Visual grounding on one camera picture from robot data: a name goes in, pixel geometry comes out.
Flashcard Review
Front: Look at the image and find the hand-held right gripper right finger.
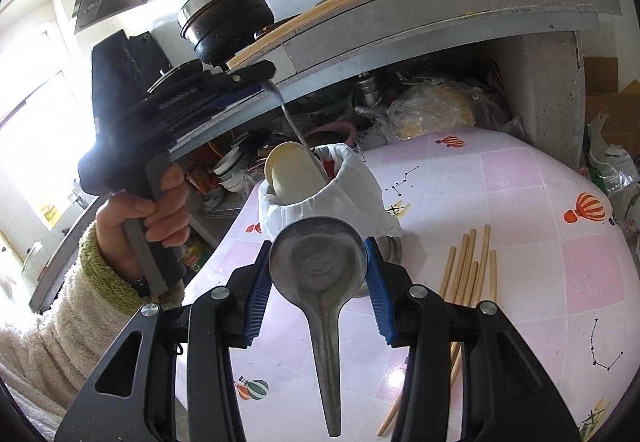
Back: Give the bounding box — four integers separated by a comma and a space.
364, 236, 583, 442

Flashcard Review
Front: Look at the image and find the steel lidded container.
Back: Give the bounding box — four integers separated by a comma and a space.
355, 74, 384, 108

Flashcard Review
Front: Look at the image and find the brown cardboard box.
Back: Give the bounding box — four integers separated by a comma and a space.
582, 56, 640, 154

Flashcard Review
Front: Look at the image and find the pink plastic basin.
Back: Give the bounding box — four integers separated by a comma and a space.
305, 121, 357, 151

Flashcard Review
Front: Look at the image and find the green print plastic bag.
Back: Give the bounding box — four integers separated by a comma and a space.
582, 114, 640, 195

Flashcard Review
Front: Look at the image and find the person's left hand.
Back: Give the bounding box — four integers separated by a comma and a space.
95, 162, 192, 284

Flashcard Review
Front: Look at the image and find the pink patterned table cover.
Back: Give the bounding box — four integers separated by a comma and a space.
175, 124, 640, 442

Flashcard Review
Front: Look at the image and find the grey concrete counter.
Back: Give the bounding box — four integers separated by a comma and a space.
27, 0, 621, 313

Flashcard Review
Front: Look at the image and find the thin metal spoon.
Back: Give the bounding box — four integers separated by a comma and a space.
265, 79, 329, 184

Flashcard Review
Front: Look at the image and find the steel container with white bag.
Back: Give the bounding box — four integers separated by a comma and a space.
257, 140, 404, 268

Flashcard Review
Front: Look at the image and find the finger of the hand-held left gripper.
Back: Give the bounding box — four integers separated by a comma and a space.
150, 60, 277, 98
165, 89, 265, 138

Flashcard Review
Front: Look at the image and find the pile of wooden chopsticks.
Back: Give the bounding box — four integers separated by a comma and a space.
376, 224, 499, 438

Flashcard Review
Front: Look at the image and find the large metal ladle spoon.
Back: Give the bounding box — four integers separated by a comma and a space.
268, 217, 370, 438

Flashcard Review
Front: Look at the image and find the red snack packet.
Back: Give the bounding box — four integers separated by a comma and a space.
187, 172, 221, 196

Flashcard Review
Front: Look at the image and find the black pot with steel lid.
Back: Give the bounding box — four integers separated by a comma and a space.
177, 0, 276, 66

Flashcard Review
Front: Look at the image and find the person's left forearm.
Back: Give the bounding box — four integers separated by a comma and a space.
0, 222, 186, 433

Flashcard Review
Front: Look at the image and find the bright window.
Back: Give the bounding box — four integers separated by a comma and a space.
0, 67, 101, 223

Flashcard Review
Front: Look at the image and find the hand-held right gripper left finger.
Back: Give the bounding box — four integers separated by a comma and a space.
54, 237, 274, 442

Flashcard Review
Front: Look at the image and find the bag of yellow food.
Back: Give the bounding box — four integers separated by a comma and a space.
387, 82, 476, 141

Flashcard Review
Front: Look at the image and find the yellow label jar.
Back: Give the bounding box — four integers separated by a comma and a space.
182, 239, 206, 271

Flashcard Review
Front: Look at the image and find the stack of white bowls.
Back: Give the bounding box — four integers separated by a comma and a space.
212, 134, 254, 193

